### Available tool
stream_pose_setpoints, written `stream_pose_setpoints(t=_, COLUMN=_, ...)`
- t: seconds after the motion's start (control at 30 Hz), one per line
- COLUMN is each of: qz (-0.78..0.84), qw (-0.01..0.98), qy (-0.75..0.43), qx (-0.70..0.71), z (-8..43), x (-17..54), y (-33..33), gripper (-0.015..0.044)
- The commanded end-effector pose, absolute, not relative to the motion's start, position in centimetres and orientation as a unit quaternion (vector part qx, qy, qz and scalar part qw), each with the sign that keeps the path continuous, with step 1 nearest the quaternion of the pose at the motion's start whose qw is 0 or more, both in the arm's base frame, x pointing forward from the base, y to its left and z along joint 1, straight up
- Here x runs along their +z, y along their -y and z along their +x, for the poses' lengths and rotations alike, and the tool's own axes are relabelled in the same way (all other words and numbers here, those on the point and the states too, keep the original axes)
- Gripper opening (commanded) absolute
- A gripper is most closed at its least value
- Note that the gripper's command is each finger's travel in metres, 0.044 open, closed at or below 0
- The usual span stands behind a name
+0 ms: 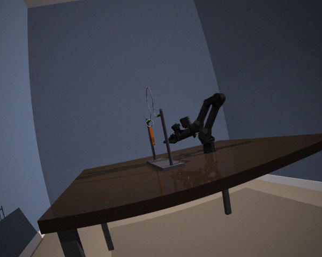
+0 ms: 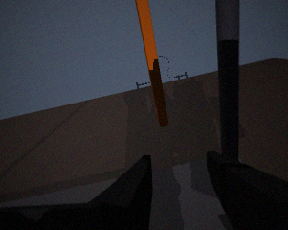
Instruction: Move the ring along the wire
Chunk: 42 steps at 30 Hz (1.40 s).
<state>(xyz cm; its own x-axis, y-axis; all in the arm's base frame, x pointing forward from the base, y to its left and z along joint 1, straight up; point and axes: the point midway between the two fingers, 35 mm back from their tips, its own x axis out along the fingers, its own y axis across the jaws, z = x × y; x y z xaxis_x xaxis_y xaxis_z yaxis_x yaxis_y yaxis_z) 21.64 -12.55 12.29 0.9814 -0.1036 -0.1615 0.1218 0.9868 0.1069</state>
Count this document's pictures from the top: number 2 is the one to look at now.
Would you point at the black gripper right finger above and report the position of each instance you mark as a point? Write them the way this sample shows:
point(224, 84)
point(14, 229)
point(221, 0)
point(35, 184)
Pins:
point(252, 199)

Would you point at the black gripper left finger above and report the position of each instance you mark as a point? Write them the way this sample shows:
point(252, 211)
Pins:
point(124, 205)

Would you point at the orange bar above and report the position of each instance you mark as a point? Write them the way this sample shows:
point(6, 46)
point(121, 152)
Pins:
point(152, 60)

